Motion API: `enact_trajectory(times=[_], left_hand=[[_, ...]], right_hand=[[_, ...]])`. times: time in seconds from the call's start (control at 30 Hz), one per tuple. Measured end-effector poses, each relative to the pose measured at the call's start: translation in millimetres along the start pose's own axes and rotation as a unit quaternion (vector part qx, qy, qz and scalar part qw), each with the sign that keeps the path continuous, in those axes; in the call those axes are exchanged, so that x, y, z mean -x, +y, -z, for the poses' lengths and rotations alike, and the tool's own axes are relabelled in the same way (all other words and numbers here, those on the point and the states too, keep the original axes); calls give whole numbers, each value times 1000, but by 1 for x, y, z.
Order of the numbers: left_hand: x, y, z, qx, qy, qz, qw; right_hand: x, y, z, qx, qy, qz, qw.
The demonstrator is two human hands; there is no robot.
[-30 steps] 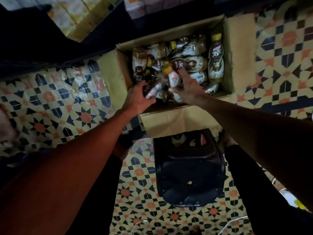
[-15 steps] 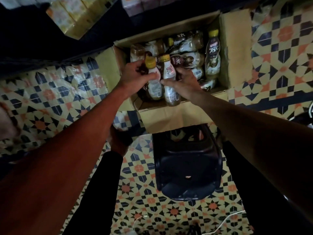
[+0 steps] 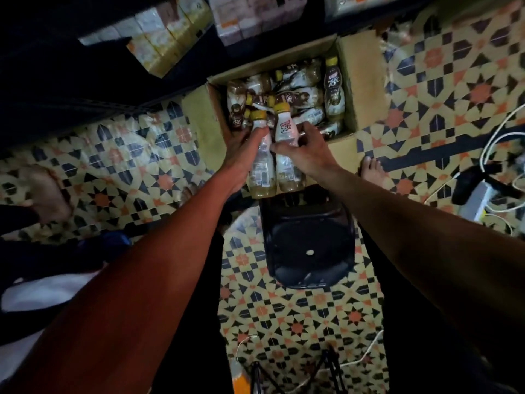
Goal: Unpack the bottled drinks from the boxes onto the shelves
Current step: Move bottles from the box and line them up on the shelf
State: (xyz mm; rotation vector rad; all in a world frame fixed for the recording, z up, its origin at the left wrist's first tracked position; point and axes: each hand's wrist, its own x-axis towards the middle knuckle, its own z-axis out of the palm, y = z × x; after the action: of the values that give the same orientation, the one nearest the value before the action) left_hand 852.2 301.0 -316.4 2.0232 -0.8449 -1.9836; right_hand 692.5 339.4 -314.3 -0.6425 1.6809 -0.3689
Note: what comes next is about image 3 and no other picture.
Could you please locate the person's left hand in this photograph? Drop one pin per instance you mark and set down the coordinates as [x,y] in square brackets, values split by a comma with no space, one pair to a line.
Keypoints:
[242,164]

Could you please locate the person's right hand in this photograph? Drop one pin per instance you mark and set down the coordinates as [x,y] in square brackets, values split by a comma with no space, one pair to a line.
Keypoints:
[310,156]

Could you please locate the bottle pair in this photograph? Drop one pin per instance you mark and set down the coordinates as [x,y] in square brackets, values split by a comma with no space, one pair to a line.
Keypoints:
[289,172]
[263,172]

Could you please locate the pile of bottles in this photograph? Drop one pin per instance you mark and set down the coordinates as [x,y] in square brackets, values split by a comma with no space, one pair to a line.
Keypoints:
[312,86]

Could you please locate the brown cardboard box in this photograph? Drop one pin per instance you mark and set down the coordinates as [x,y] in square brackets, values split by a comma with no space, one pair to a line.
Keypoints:
[365,78]

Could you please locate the black metal shelf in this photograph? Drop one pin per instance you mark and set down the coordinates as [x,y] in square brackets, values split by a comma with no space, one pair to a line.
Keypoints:
[66,86]

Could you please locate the person's right forearm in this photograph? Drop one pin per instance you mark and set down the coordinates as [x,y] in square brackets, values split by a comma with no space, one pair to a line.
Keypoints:
[435,250]

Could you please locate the person's left forearm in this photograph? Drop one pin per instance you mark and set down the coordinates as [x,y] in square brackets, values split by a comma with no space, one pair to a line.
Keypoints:
[131,299]

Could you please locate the person's right foot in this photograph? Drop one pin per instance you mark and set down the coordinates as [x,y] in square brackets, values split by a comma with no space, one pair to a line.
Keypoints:
[373,172]

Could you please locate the black plastic stool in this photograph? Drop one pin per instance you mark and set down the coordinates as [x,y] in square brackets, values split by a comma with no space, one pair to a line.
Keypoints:
[310,242]

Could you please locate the stack of pink white boxes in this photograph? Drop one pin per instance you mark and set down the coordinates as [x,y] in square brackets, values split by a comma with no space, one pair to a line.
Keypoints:
[254,14]

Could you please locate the tissue packs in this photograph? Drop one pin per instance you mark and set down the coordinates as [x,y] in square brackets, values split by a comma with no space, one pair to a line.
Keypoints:
[160,37]

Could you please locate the black handheld clamp tool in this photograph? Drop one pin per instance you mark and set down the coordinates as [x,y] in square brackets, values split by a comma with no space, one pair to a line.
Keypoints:
[480,178]

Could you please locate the white power adapter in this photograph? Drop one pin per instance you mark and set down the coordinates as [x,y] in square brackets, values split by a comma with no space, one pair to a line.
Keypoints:
[477,205]

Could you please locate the black tripod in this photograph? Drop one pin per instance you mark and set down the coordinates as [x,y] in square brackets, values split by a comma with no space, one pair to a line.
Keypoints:
[332,369]

